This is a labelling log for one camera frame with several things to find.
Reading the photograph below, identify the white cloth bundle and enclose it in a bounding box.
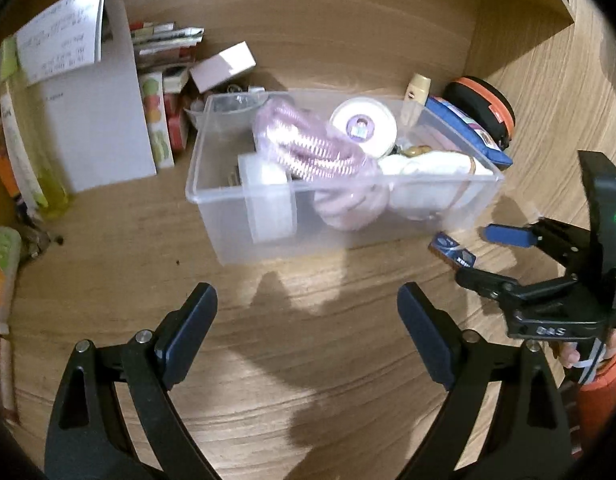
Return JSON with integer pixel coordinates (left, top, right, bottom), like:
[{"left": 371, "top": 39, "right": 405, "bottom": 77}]
[{"left": 378, "top": 152, "right": 494, "bottom": 221}]

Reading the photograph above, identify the cream lotion bottle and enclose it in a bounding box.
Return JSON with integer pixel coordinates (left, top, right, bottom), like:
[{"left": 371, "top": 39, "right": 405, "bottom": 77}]
[{"left": 403, "top": 74, "right": 433, "bottom": 106}]

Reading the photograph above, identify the small white box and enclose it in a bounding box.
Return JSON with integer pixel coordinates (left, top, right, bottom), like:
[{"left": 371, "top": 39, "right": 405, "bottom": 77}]
[{"left": 189, "top": 41, "right": 257, "bottom": 94}]

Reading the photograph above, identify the orange black zip case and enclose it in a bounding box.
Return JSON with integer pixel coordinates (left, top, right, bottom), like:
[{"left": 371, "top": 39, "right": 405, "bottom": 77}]
[{"left": 443, "top": 76, "right": 517, "bottom": 151}]

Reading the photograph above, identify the green yellow book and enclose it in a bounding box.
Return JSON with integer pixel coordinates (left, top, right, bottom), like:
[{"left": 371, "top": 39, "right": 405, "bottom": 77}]
[{"left": 0, "top": 37, "right": 71, "bottom": 221}]

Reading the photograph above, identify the small clear bowl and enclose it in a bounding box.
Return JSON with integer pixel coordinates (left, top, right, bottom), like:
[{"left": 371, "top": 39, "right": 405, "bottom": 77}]
[{"left": 188, "top": 91, "right": 269, "bottom": 137}]

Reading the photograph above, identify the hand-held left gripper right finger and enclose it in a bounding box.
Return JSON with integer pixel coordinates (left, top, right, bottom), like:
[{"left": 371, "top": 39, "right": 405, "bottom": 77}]
[{"left": 397, "top": 282, "right": 572, "bottom": 480}]

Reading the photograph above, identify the stack of books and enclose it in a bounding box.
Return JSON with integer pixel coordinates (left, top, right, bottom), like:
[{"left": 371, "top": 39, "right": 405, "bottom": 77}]
[{"left": 129, "top": 21, "right": 206, "bottom": 170}]

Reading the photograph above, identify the white plastic roll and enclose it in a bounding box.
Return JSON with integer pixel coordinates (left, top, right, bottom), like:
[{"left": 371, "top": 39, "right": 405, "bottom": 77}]
[{"left": 238, "top": 152, "right": 297, "bottom": 242}]

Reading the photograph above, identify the blue printed small pack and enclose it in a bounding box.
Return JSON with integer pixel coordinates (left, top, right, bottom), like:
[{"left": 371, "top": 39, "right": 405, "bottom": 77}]
[{"left": 429, "top": 232, "right": 477, "bottom": 269}]

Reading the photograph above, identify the white paper sheet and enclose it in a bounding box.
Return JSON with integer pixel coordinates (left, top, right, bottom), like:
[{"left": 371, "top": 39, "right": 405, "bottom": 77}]
[{"left": 16, "top": 0, "right": 159, "bottom": 194}]

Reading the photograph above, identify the pink hair curler bundle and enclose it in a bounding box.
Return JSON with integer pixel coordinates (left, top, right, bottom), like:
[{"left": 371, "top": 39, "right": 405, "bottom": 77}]
[{"left": 253, "top": 97, "right": 389, "bottom": 232}]

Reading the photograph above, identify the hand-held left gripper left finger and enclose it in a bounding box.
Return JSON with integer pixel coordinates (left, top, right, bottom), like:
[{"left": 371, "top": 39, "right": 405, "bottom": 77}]
[{"left": 44, "top": 282, "right": 219, "bottom": 480}]

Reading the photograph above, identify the person's right forearm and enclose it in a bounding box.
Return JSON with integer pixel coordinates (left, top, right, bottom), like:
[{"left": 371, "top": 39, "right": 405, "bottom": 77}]
[{"left": 570, "top": 335, "right": 616, "bottom": 457}]

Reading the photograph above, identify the person's right hand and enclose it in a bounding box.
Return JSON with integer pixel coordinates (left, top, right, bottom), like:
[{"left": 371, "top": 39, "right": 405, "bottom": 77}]
[{"left": 558, "top": 330, "right": 616, "bottom": 373}]

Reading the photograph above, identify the orange green snack packet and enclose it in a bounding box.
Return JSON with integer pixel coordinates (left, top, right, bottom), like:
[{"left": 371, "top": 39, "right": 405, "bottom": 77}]
[{"left": 0, "top": 225, "right": 23, "bottom": 336}]

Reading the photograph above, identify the blue pencil case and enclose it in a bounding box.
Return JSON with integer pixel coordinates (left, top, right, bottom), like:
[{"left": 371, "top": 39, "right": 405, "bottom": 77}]
[{"left": 425, "top": 97, "right": 514, "bottom": 171}]

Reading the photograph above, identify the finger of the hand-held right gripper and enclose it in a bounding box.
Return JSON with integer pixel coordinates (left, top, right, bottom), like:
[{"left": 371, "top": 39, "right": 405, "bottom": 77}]
[
  {"left": 484, "top": 217, "right": 594, "bottom": 263},
  {"left": 455, "top": 267, "right": 581, "bottom": 313}
]

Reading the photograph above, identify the white tape roll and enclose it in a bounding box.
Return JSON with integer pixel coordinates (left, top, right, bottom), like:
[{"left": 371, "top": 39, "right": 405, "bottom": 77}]
[{"left": 330, "top": 97, "right": 399, "bottom": 158}]

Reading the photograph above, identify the clear plastic storage box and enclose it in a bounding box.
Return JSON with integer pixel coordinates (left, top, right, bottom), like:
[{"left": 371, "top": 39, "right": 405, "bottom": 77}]
[{"left": 185, "top": 89, "right": 506, "bottom": 267}]

